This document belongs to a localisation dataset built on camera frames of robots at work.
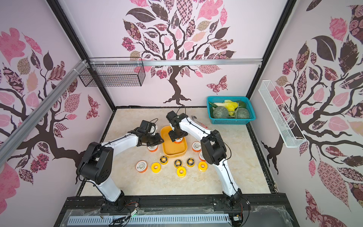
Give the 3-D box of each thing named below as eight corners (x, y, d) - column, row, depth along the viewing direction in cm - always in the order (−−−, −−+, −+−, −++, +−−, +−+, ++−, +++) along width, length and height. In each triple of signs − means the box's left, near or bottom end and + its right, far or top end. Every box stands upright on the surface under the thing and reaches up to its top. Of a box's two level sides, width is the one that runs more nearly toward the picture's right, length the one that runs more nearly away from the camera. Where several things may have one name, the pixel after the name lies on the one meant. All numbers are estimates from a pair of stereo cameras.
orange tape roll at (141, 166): (135, 172, 87) (134, 171, 85) (137, 161, 92) (136, 160, 90) (146, 172, 87) (146, 171, 85) (148, 161, 92) (148, 160, 90)
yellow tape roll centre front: (174, 174, 86) (174, 172, 85) (180, 166, 89) (180, 165, 88) (182, 179, 84) (182, 178, 82) (187, 171, 87) (187, 170, 86)
